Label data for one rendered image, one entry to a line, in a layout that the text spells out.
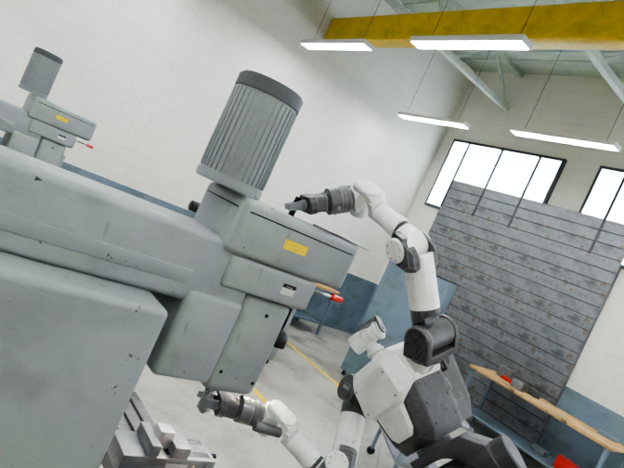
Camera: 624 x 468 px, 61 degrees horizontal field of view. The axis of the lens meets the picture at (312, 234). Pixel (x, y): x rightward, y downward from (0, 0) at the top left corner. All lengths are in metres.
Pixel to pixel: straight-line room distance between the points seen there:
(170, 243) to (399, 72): 9.59
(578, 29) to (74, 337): 5.93
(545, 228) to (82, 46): 7.64
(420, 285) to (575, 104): 9.27
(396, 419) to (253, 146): 0.93
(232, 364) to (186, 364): 0.16
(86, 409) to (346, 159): 9.09
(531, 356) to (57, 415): 8.48
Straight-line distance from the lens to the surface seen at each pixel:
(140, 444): 2.02
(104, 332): 1.32
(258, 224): 1.49
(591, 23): 6.49
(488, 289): 9.94
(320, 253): 1.64
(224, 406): 1.78
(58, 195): 1.32
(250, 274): 1.54
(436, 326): 1.66
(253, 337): 1.66
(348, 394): 1.93
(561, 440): 9.18
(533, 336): 9.41
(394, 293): 7.76
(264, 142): 1.49
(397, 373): 1.68
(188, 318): 1.51
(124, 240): 1.38
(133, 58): 8.21
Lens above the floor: 1.91
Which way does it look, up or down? 2 degrees down
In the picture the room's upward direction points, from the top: 25 degrees clockwise
